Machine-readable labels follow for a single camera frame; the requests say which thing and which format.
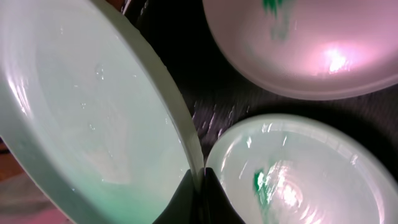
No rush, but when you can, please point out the mint green plate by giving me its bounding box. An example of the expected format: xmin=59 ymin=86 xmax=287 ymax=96
xmin=1 ymin=0 xmax=204 ymax=223
xmin=206 ymin=114 xmax=397 ymax=224

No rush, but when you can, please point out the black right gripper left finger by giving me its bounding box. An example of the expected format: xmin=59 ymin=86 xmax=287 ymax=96
xmin=153 ymin=170 xmax=199 ymax=224

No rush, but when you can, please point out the white plate with green stain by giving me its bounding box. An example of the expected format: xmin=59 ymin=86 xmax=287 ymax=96
xmin=203 ymin=0 xmax=397 ymax=100

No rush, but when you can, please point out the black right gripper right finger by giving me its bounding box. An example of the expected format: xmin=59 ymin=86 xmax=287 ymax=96
xmin=201 ymin=167 xmax=244 ymax=224

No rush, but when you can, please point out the round black tray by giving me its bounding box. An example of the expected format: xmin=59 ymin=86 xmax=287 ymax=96
xmin=126 ymin=0 xmax=397 ymax=175

